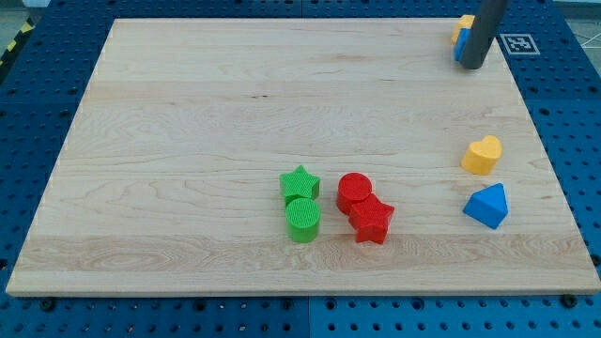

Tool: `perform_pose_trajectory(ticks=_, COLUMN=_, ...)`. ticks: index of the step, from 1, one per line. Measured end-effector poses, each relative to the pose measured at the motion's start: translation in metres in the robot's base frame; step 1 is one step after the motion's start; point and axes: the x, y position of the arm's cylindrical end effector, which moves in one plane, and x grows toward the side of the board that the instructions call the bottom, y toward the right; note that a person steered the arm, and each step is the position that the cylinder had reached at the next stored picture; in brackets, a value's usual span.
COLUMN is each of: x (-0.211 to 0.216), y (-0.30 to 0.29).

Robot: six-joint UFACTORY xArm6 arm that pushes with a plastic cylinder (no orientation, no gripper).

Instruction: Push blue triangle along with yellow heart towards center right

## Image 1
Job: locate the blue block at corner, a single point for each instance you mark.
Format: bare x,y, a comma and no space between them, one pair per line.
464,34

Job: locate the blue triangle block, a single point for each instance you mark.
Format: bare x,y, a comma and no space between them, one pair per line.
488,206

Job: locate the red cylinder block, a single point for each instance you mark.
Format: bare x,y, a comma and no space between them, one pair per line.
352,188

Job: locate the green cylinder block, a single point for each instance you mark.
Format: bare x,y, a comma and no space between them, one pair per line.
302,219

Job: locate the white fiducial marker tag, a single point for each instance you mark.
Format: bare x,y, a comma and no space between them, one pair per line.
519,44

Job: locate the yellow heart block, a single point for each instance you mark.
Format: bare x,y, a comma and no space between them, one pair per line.
482,156

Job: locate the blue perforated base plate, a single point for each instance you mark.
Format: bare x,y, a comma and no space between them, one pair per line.
45,84

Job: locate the green star block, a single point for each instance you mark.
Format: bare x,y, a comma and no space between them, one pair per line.
299,184

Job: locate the yellow block at corner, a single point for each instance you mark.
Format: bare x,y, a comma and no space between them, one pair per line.
464,22

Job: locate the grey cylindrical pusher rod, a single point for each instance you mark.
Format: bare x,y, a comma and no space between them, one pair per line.
484,29

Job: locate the wooden board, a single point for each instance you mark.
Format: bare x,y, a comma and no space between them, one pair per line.
167,184

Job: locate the red star block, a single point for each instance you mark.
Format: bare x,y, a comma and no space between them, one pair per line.
370,219

